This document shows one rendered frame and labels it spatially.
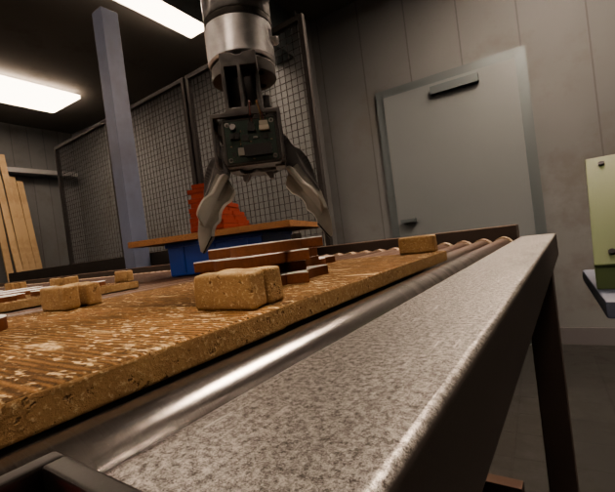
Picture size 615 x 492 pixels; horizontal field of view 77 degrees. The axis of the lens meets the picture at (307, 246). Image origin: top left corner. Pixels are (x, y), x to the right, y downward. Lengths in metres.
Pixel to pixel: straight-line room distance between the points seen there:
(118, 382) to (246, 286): 0.11
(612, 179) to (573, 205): 2.60
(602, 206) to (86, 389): 0.64
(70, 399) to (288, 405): 0.08
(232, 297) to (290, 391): 0.11
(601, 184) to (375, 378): 0.58
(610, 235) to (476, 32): 3.07
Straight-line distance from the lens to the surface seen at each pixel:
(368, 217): 3.57
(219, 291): 0.28
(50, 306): 0.52
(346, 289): 0.34
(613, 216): 0.66
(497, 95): 3.39
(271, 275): 0.28
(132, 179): 2.42
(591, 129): 3.37
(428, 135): 3.42
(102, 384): 0.19
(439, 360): 0.20
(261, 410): 0.16
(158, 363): 0.20
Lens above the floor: 0.98
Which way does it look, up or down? 1 degrees down
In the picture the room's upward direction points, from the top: 7 degrees counter-clockwise
